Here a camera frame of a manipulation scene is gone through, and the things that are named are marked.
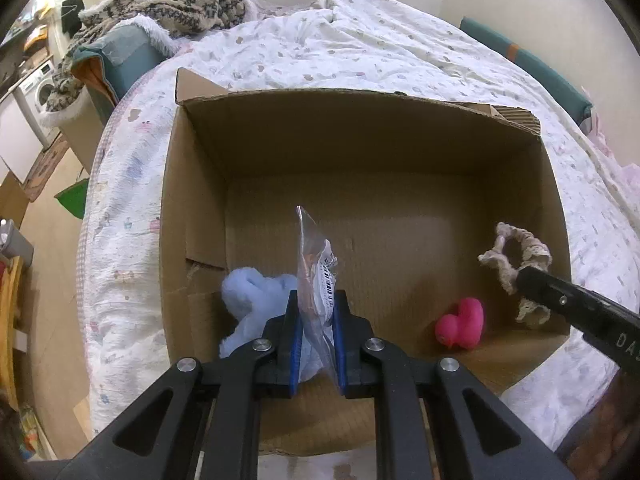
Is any teal cushion with fleece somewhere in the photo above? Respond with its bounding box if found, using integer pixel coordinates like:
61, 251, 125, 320
70, 15, 180, 126

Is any teal headboard cushion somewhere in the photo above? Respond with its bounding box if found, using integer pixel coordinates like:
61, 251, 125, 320
460, 16, 592, 131

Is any white patterned bed quilt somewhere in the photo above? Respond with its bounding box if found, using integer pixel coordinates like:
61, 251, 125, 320
77, 0, 639, 431

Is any brown cardboard box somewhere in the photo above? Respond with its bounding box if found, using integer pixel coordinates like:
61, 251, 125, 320
158, 66, 574, 456

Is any clear plastic barcode packet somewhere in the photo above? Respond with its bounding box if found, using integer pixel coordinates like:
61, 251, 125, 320
296, 205, 338, 384

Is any patterned knit blanket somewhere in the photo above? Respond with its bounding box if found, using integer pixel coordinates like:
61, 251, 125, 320
44, 0, 250, 113

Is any pink rubber duck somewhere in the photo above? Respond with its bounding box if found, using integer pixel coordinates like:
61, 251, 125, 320
434, 297, 485, 350

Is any white washing machine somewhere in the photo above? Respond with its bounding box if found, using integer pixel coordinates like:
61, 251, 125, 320
15, 58, 56, 150

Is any beige lace scrunchie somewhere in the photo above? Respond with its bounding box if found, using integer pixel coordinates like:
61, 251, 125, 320
477, 222, 552, 330

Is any light blue fluffy scrunchie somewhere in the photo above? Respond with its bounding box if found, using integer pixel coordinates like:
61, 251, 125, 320
219, 266, 324, 382

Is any white kitchen cabinet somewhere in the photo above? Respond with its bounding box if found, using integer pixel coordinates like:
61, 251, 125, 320
0, 94, 42, 183

